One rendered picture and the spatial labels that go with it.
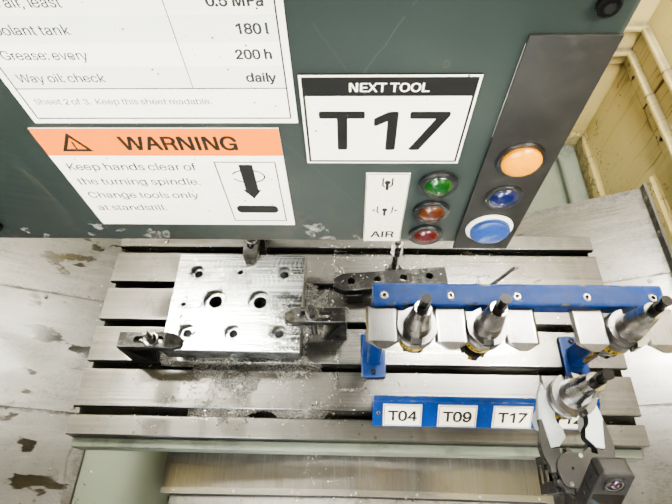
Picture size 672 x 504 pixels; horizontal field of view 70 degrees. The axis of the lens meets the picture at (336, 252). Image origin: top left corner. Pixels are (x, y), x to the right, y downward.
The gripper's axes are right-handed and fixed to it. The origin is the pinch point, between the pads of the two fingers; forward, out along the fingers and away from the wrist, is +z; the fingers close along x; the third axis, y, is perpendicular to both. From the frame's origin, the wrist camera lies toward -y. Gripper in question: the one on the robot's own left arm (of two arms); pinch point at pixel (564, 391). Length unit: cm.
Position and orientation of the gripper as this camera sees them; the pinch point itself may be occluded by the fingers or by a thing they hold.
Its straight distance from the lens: 83.3
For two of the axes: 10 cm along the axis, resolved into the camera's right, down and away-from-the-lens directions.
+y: 0.1, 4.9, 8.7
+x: 10.0, 0.2, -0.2
